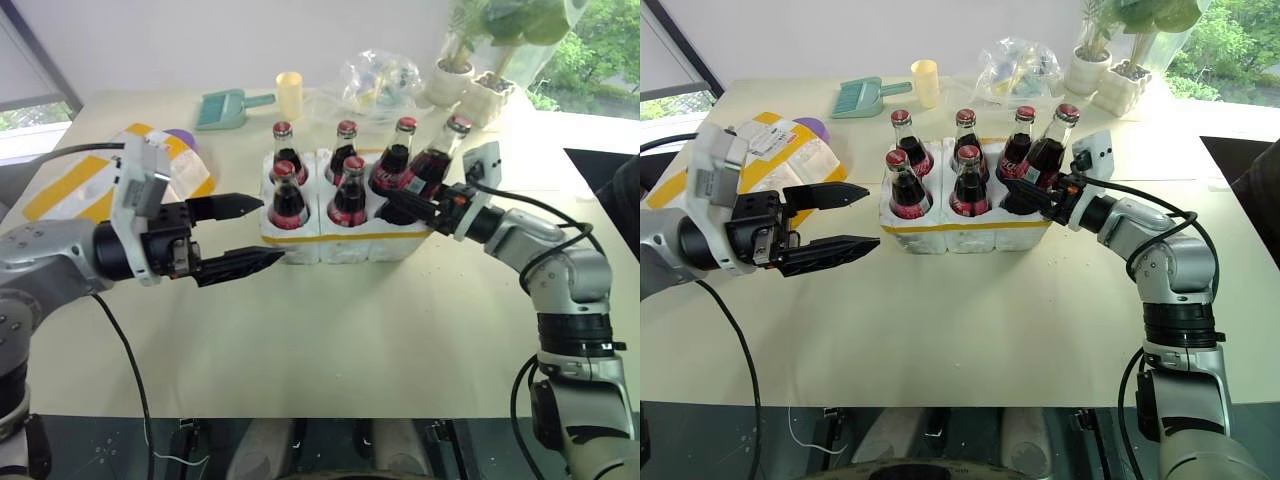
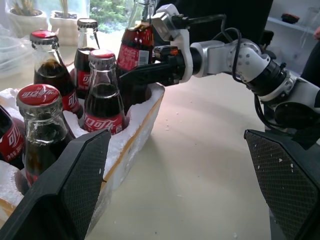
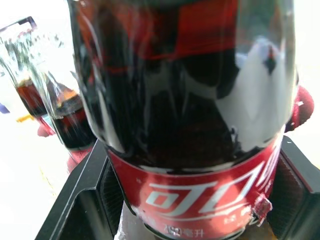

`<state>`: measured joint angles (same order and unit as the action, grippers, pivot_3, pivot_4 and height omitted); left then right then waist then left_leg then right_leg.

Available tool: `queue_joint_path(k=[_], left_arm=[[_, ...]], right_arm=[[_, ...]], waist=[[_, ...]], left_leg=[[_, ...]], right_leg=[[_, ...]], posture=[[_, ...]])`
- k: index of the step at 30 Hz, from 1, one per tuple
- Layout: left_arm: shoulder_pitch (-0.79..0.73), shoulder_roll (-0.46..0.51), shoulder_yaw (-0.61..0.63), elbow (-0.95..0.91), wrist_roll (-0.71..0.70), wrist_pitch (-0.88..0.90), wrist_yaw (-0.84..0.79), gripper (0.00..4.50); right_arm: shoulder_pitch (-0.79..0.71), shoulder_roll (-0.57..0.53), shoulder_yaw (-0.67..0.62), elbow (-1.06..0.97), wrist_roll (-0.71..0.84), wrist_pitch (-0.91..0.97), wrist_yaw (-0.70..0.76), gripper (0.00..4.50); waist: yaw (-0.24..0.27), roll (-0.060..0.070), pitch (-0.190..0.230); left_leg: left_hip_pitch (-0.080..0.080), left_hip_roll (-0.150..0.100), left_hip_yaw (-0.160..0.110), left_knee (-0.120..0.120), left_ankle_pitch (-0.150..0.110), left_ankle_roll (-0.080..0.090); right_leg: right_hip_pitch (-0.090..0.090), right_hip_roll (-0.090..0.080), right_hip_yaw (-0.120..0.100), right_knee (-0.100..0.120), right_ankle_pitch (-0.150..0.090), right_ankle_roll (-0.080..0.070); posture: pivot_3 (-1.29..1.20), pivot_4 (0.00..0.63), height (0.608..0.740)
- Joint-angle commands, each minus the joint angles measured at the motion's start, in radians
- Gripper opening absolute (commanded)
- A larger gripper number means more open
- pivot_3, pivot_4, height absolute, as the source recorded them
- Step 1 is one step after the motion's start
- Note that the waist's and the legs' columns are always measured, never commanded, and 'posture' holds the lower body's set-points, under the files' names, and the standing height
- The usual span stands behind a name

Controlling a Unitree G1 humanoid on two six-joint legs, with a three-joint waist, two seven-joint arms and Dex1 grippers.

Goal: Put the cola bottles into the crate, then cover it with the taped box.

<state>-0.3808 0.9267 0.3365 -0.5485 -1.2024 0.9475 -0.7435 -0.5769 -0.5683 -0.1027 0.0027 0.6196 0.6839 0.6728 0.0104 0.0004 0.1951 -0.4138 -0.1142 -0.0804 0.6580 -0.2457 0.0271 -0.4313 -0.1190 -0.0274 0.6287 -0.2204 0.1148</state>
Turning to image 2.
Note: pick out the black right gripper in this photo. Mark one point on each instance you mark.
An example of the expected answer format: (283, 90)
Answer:
(177, 67)

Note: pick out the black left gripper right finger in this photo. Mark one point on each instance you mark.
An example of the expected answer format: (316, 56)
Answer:
(287, 180)

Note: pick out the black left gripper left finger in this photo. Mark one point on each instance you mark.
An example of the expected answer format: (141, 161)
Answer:
(50, 197)

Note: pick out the white foam crate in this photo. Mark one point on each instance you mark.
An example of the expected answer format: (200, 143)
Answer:
(140, 115)

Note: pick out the red-capped cola glass bottle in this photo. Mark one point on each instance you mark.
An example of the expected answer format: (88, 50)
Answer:
(50, 72)
(105, 107)
(40, 125)

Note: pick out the silver-capped cola glass bottle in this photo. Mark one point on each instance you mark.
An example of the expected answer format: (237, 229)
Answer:
(83, 65)

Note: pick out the bystander bare hand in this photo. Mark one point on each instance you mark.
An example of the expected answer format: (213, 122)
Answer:
(317, 33)

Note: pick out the white potted plant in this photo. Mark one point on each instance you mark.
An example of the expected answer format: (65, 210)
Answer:
(63, 27)
(27, 22)

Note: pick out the person in black clothing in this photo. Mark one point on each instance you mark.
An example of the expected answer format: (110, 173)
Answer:
(245, 17)

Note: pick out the person in dark clothing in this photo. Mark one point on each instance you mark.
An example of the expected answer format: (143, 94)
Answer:
(312, 67)

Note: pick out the clear plastic sheet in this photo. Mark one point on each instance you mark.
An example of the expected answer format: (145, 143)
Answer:
(12, 55)

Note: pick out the black and red bowl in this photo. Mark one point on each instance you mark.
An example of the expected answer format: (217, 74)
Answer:
(290, 18)

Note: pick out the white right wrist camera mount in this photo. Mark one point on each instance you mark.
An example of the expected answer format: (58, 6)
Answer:
(183, 40)

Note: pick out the white wall shelf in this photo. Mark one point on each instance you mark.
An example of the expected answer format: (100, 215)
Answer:
(290, 26)

